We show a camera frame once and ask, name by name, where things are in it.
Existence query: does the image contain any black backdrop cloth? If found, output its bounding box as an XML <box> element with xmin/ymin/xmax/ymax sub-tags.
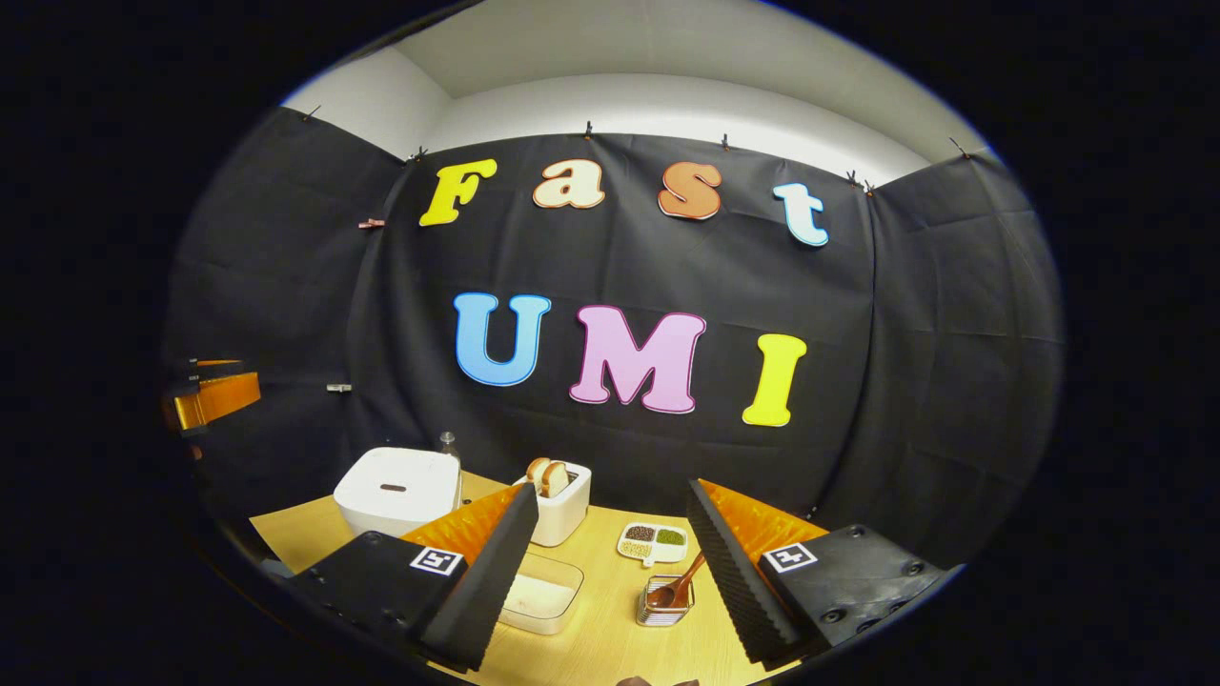
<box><xmin>162</xmin><ymin>105</ymin><xmax>1067</xmax><ymax>573</ymax></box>

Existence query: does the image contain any wooden spoon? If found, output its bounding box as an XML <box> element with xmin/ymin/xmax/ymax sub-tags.
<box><xmin>646</xmin><ymin>551</ymin><xmax>708</xmax><ymax>611</ymax></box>

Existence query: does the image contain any white divided bean dish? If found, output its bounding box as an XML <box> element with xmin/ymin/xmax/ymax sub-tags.
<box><xmin>617</xmin><ymin>521</ymin><xmax>689</xmax><ymax>568</ymax></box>

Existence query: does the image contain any clear plastic container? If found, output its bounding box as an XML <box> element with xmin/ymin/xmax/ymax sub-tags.
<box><xmin>498</xmin><ymin>553</ymin><xmax>584</xmax><ymax>636</ymax></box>

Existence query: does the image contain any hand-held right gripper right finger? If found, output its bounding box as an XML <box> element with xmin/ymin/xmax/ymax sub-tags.
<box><xmin>686</xmin><ymin>480</ymin><xmax>966</xmax><ymax>674</ymax></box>

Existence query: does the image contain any white rice cooker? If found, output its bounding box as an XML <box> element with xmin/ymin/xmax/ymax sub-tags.
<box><xmin>334</xmin><ymin>446</ymin><xmax>463</xmax><ymax>539</ymax></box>

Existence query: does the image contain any white rice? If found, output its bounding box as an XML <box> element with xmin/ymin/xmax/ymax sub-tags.
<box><xmin>503</xmin><ymin>576</ymin><xmax>573</xmax><ymax>620</ymax></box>

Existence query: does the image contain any clear wire chopstick holder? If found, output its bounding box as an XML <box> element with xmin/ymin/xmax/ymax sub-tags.
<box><xmin>636</xmin><ymin>575</ymin><xmax>697</xmax><ymax>628</ymax></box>

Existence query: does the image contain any white toaster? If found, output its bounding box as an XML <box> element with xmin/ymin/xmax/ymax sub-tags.
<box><xmin>513</xmin><ymin>462</ymin><xmax>592</xmax><ymax>548</ymax></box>

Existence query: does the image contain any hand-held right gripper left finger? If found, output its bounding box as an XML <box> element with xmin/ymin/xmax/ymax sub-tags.
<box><xmin>286</xmin><ymin>483</ymin><xmax>540</xmax><ymax>676</ymax></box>

